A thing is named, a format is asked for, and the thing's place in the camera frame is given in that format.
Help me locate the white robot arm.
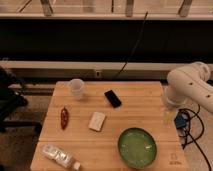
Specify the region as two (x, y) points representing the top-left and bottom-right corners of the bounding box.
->
(162, 62), (213, 114)

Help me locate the green ceramic bowl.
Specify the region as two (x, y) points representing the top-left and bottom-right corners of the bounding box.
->
(117, 128), (157, 169)

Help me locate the black smartphone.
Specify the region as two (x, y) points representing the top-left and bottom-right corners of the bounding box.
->
(104, 90), (121, 108)

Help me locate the clear plastic cup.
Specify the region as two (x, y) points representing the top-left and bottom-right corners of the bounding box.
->
(68, 79), (85, 100)

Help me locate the red chili pepper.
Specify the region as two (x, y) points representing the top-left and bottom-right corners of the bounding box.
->
(61, 107), (69, 130)

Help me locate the blue box on floor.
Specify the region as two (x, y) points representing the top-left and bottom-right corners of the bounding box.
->
(174, 114), (187, 129)

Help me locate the clear plastic bottle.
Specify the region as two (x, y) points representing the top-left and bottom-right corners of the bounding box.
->
(42, 144), (81, 171)

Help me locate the black office chair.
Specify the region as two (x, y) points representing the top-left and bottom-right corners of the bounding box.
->
(0, 66), (42, 133)

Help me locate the black hanging cable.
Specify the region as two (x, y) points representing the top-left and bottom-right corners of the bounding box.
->
(112, 10), (149, 80)

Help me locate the black floor cable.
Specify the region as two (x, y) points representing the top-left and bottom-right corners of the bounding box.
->
(178, 103), (213, 171)

